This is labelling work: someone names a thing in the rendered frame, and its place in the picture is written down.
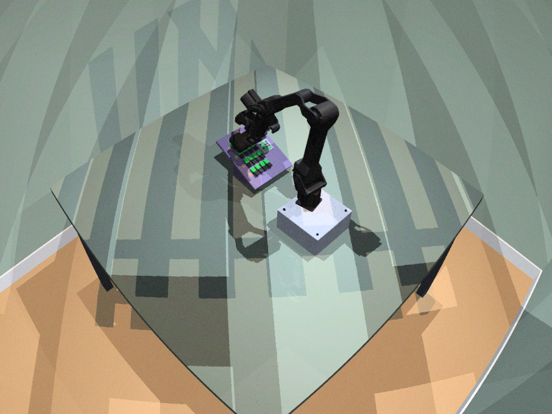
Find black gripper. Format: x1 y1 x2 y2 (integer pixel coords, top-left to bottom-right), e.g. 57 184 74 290
229 119 280 153

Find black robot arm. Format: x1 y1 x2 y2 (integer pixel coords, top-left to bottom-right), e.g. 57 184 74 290
235 88 339 212

